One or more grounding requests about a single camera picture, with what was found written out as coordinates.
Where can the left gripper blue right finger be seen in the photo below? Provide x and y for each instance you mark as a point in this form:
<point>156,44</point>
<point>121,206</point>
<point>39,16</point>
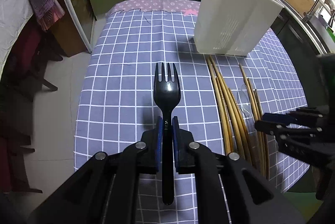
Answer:
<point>175,127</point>

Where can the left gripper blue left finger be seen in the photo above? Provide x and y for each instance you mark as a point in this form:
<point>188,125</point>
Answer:
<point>158,150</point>

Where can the black plastic fork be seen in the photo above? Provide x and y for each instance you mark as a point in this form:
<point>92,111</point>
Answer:
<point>167,95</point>

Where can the clear plastic spoon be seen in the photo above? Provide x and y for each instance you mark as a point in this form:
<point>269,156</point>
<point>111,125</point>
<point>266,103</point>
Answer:
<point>245,105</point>

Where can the chrome kitchen faucet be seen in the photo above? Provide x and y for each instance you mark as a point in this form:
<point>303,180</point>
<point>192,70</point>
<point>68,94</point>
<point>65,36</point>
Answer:
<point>318,4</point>

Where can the blue checkered tablecloth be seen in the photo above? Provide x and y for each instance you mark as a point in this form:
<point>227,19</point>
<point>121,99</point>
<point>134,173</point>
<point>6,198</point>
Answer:
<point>116,104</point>

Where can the white plastic utensil holder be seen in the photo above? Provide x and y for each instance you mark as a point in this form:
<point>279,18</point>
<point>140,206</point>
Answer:
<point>233,27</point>

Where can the white hanging sheet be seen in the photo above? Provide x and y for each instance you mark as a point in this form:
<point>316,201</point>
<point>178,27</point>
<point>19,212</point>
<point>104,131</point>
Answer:
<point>14,14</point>

